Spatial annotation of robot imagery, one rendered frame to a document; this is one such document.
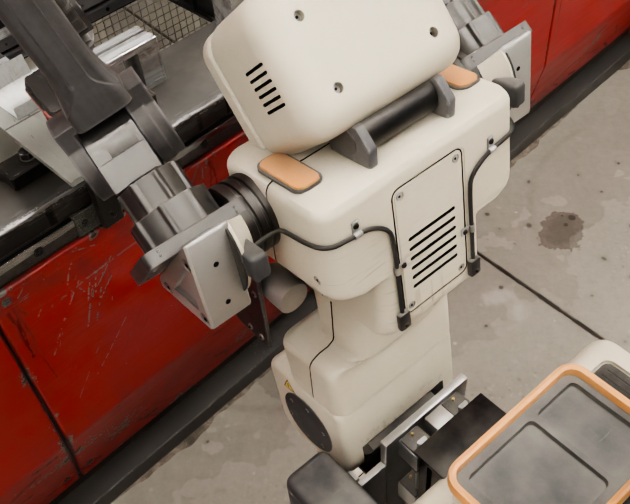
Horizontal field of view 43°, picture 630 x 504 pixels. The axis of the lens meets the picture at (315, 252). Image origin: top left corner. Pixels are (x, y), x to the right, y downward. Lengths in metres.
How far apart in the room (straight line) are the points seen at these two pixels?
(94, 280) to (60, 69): 0.80
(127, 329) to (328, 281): 0.91
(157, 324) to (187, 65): 0.53
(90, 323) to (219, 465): 0.59
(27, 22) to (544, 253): 1.88
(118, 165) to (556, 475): 0.58
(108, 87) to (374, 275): 0.32
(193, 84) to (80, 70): 0.78
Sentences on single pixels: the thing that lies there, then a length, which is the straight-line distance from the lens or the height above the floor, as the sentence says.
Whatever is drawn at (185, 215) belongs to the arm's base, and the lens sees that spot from 0.78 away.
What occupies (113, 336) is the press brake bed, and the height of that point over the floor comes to 0.50.
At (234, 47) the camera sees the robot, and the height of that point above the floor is 1.34.
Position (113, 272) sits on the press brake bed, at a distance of 1.55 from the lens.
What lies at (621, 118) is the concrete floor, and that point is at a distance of 2.93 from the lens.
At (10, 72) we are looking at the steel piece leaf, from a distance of 1.45.
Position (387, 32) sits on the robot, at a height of 1.33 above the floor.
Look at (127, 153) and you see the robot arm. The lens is 0.81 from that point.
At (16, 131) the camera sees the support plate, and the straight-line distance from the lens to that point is 1.34.
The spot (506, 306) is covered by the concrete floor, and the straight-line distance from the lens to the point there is 2.27.
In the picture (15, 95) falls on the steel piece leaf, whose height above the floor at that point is 1.00.
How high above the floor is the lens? 1.76
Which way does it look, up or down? 47 degrees down
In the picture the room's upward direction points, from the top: 6 degrees counter-clockwise
